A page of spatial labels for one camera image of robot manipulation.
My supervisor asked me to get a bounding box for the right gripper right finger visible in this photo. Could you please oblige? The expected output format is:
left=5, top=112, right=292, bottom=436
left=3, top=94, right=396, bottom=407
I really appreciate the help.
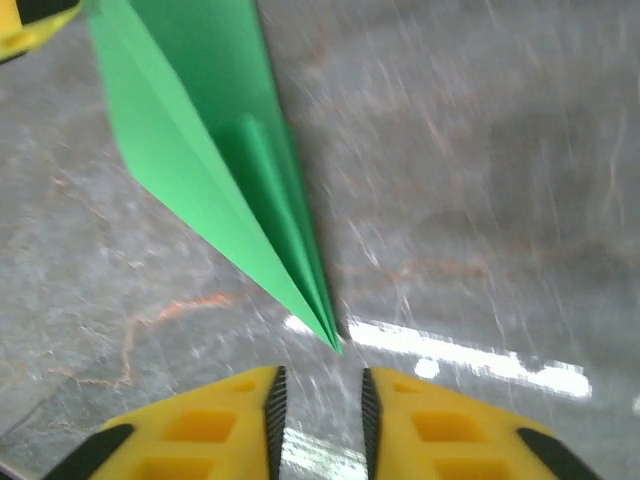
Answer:
left=359, top=366, right=607, bottom=480

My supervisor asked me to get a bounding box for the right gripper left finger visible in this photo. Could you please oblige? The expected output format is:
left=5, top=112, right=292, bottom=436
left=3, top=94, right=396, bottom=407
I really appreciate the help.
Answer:
left=42, top=364, right=290, bottom=480

